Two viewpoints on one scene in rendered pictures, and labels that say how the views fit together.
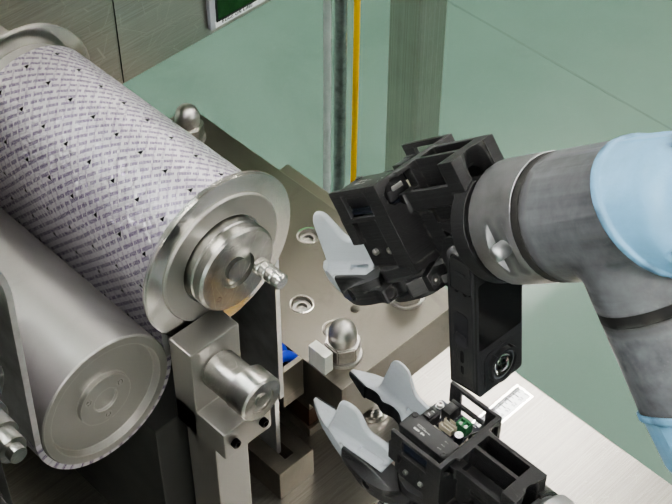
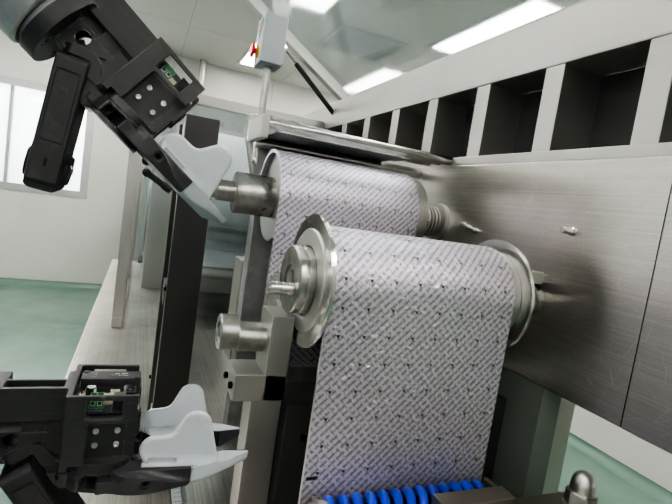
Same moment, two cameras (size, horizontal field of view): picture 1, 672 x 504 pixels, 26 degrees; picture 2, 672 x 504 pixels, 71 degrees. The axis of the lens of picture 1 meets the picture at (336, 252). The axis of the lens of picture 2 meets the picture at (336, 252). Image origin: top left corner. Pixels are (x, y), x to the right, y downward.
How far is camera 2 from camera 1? 1.28 m
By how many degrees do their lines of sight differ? 101
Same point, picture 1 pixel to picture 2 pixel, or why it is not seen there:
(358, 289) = not seen: hidden behind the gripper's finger
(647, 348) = not seen: outside the picture
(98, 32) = (616, 357)
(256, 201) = (320, 252)
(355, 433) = (180, 413)
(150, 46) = (659, 421)
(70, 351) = not seen: hidden behind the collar
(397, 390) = (195, 444)
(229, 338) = (269, 321)
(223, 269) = (286, 266)
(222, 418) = (241, 362)
